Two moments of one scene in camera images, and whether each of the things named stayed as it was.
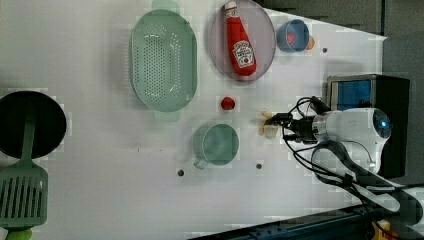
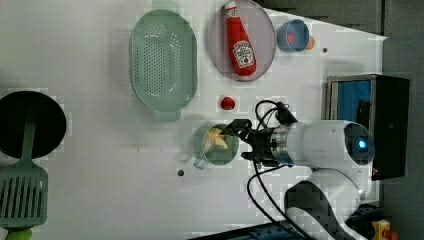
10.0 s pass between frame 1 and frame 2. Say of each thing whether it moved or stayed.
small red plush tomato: stayed
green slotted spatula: stayed
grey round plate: stayed
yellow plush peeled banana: moved
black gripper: moved
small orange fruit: stayed
